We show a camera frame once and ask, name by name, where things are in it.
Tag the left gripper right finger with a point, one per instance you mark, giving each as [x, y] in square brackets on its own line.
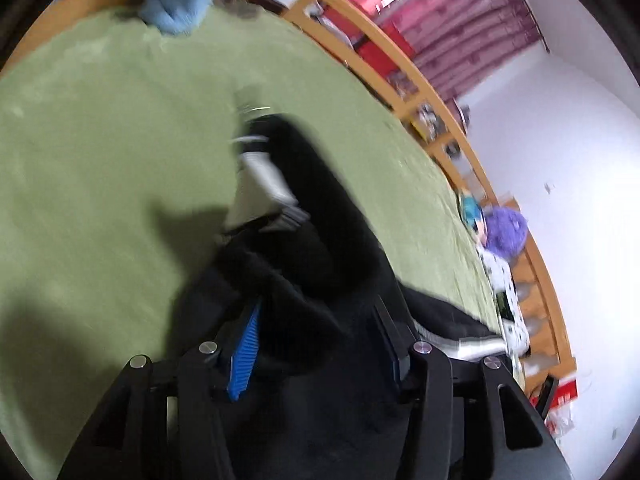
[423, 375]

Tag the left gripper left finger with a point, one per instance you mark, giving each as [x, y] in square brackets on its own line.
[210, 376]

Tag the black pants white waistband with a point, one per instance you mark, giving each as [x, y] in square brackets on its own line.
[322, 402]

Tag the white black-dotted pillow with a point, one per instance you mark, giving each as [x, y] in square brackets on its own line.
[514, 328]

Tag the wooden headboard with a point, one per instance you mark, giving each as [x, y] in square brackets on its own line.
[550, 351]

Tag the red box on nightstand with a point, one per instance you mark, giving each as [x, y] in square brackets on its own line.
[553, 400]

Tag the purple plush toy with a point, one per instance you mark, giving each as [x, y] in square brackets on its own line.
[507, 232]

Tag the teal patterned cushion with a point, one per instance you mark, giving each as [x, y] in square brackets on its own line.
[472, 217]

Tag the green bed blanket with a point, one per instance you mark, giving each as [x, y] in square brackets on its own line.
[116, 172]

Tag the maroon patterned curtain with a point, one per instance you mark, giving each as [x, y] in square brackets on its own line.
[456, 44]

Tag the wooden bed side rail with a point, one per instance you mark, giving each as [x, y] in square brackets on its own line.
[418, 107]

